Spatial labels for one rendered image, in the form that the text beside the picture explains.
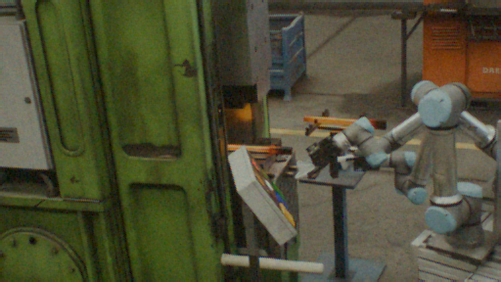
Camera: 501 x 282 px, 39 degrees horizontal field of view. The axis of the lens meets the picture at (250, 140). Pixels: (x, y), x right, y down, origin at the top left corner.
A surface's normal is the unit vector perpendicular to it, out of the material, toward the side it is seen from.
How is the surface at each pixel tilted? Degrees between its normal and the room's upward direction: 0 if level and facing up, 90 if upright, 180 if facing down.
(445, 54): 90
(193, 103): 89
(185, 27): 89
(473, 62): 90
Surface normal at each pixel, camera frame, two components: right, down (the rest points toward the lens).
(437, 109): -0.72, 0.19
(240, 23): -0.29, 0.38
